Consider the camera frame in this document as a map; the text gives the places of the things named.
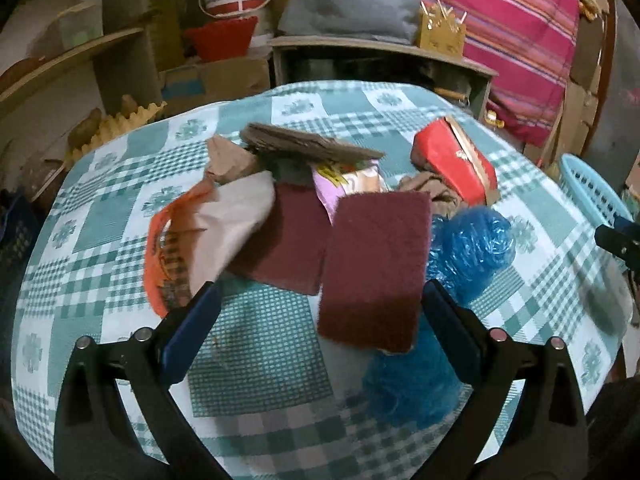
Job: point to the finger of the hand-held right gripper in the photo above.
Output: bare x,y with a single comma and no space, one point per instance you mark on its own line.
617,242

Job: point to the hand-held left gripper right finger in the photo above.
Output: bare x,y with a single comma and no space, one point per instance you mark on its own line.
447,332

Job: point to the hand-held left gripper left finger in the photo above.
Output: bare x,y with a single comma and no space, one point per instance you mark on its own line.
187,332

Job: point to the light blue plastic basket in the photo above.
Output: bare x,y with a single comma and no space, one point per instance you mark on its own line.
590,187

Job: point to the blue mesh scrubber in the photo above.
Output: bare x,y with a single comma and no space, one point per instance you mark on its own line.
407,385

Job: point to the orange plastic wrapper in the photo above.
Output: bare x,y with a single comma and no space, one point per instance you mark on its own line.
162,260

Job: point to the blue plastic bag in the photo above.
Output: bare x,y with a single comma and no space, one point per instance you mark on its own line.
472,247

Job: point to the large maroon scouring pad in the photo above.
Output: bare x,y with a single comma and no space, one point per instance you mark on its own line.
375,270

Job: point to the small maroon scouring pad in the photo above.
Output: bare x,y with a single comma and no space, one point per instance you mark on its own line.
287,240

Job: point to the brown paper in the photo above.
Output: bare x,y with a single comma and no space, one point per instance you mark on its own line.
432,187
230,160

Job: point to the red carton box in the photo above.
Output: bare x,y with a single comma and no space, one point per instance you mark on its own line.
452,157

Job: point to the pink snack packet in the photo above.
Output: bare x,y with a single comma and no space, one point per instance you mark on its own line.
345,180

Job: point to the corrugated cardboard piece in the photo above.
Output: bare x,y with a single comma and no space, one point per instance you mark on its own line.
305,141

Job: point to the green checked tablecloth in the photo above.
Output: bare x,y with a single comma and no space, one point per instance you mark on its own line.
260,365

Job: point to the dark blue crate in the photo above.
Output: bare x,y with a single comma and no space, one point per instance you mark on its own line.
17,237

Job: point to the yellow egg tray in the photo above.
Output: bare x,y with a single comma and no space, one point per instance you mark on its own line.
117,125

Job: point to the brown potato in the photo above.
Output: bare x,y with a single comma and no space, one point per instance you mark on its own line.
128,105
84,127

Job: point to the pink striped cloth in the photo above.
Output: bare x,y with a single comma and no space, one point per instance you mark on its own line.
510,35

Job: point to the brown cardboard box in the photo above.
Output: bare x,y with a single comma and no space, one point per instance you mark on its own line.
225,77

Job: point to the yellow toothpick holder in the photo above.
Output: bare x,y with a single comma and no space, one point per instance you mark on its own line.
442,35

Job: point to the low wooden shelf unit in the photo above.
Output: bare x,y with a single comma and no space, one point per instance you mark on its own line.
380,57

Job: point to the curved wooden shelf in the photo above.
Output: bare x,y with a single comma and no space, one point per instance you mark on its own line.
65,67

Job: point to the red plastic basket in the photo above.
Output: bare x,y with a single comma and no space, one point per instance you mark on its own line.
222,37

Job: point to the grey cushion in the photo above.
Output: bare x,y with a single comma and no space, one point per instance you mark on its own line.
350,2

